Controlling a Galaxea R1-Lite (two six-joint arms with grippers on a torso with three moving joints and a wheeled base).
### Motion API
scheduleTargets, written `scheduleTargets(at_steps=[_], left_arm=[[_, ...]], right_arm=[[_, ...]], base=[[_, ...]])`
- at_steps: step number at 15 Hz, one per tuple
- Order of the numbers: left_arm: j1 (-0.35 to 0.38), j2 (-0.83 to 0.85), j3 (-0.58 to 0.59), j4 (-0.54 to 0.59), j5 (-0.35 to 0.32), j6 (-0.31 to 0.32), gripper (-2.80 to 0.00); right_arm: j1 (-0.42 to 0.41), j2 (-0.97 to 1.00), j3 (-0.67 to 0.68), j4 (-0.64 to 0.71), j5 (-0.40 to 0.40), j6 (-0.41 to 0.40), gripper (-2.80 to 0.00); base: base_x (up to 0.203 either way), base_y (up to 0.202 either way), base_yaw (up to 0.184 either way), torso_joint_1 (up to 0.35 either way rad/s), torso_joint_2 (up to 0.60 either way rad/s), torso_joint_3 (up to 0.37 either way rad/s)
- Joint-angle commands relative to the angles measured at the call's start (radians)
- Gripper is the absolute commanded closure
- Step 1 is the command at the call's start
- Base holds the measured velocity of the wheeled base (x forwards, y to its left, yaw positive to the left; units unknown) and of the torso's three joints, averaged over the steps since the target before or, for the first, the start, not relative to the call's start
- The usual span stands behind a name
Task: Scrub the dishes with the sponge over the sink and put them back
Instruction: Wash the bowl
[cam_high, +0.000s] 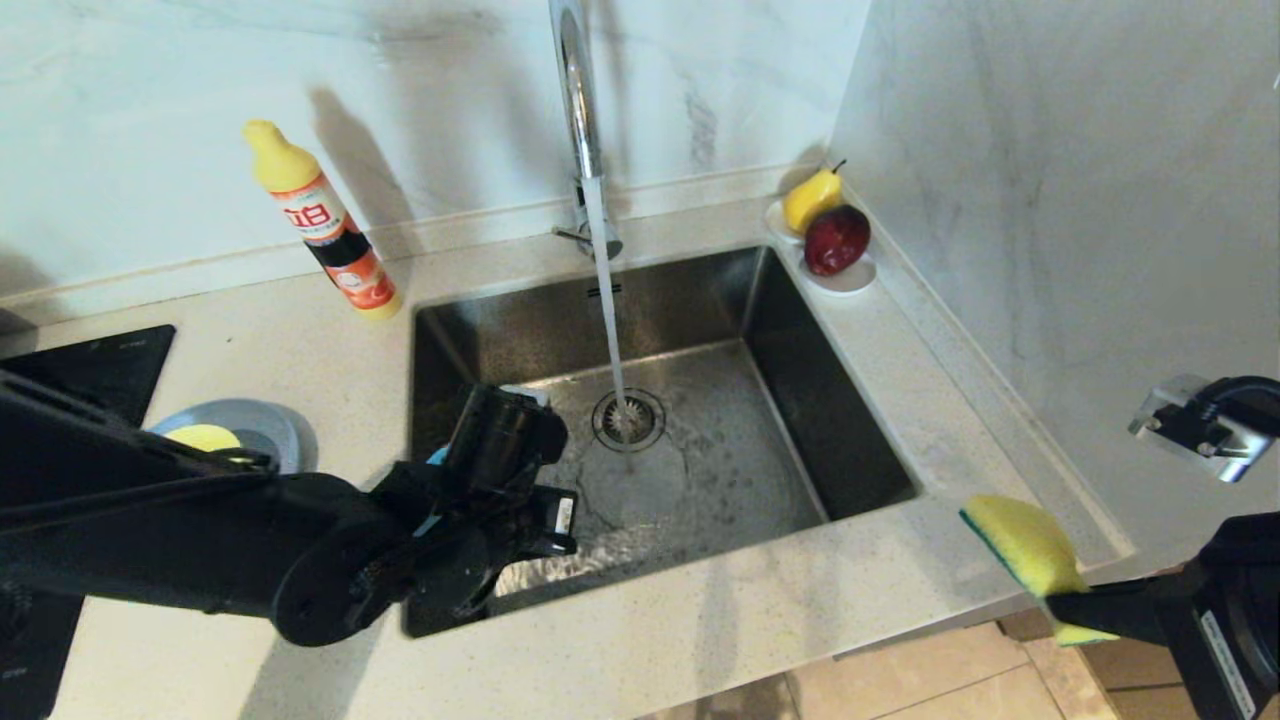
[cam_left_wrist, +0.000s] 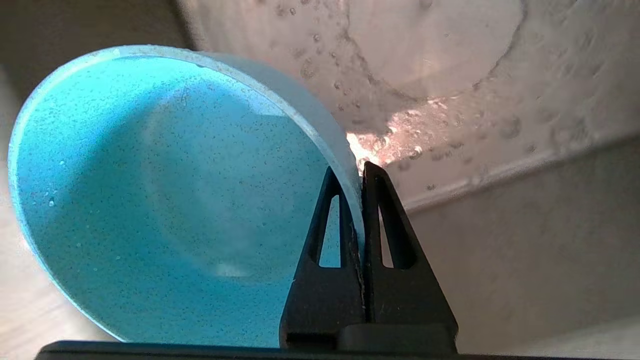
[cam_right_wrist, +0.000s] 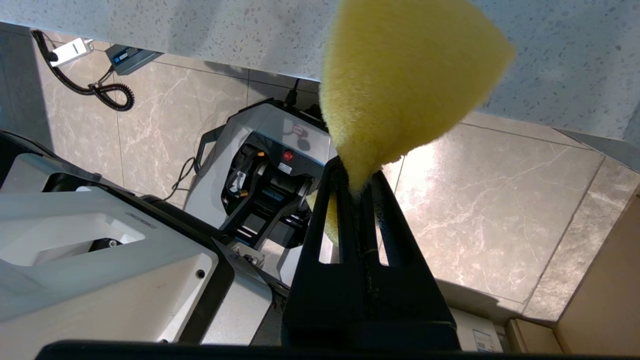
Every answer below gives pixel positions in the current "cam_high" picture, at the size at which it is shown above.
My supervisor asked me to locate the yellow sponge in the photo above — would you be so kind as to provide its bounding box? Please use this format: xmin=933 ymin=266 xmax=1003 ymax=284
xmin=960 ymin=495 xmax=1121 ymax=648

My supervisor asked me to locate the metal sink drain strainer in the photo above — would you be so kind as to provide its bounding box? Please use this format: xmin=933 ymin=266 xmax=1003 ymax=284
xmin=591 ymin=388 xmax=667 ymax=454

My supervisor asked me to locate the teal bowl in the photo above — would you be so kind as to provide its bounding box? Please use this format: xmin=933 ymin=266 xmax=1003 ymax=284
xmin=412 ymin=445 xmax=451 ymax=539

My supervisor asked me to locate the small white fruit dish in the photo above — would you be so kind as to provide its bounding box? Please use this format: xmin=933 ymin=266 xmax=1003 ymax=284
xmin=765 ymin=198 xmax=878 ymax=296

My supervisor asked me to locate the dark red apple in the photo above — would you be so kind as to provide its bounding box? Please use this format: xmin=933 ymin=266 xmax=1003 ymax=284
xmin=803 ymin=204 xmax=872 ymax=277

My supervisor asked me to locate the chrome faucet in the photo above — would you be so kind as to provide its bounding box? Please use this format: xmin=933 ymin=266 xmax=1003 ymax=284
xmin=548 ymin=0 xmax=624 ymax=263

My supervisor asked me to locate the yellow-green bowl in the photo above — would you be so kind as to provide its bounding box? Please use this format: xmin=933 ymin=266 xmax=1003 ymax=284
xmin=165 ymin=424 xmax=243 ymax=453

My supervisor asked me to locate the stainless steel sink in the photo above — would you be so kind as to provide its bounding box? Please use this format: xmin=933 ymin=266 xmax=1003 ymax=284
xmin=400 ymin=245 xmax=918 ymax=641

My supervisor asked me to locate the light wooden cabinet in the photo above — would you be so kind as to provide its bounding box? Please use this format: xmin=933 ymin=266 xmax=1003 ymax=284
xmin=1000 ymin=608 xmax=1201 ymax=720

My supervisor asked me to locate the gray plate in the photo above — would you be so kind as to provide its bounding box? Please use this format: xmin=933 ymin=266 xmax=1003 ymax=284
xmin=150 ymin=398 xmax=319 ymax=476

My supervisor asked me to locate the orange dish soap bottle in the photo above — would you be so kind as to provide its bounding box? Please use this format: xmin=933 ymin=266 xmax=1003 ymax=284
xmin=245 ymin=120 xmax=403 ymax=321

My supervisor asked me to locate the black induction cooktop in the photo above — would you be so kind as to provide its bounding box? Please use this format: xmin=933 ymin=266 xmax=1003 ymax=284
xmin=0 ymin=325 xmax=176 ymax=720

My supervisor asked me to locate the running water stream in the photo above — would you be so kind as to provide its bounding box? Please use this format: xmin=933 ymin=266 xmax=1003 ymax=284
xmin=583 ymin=178 xmax=641 ymax=471

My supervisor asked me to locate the yellow pear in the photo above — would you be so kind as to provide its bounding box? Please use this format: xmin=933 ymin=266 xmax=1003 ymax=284
xmin=781 ymin=158 xmax=846 ymax=235

